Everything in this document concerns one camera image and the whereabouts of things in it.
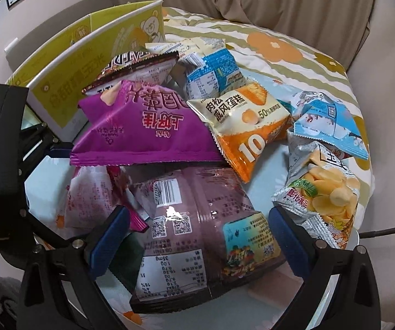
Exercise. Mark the pink white snack packet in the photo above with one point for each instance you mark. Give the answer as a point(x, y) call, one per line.
point(87, 196)

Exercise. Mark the dark brown snack packet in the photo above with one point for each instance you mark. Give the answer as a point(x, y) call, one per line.
point(139, 67)

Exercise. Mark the large mauve snack packet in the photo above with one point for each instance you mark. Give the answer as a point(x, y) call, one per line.
point(201, 220)

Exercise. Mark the green box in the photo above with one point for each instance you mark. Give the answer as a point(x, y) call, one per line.
point(63, 86)

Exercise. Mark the white wall socket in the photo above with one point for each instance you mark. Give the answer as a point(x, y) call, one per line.
point(11, 45)

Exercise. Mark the small blue white packet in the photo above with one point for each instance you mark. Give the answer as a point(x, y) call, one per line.
point(321, 120)

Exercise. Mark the light blue daisy sheet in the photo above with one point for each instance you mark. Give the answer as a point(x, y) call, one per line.
point(273, 160)

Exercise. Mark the orange cake packet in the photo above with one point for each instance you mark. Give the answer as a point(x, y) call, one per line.
point(245, 134)

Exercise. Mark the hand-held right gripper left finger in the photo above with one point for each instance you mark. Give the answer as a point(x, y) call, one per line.
point(110, 237)

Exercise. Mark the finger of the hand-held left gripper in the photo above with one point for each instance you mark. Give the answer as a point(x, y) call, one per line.
point(58, 152)

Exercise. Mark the purple snack packet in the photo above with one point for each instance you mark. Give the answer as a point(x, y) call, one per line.
point(142, 127)

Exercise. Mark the green striped floral blanket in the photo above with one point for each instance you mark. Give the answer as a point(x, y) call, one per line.
point(286, 41)

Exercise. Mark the cream and blue snack packet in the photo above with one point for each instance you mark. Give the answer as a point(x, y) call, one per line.
point(211, 72)

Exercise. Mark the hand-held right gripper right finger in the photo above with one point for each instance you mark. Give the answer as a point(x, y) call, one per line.
point(286, 240)

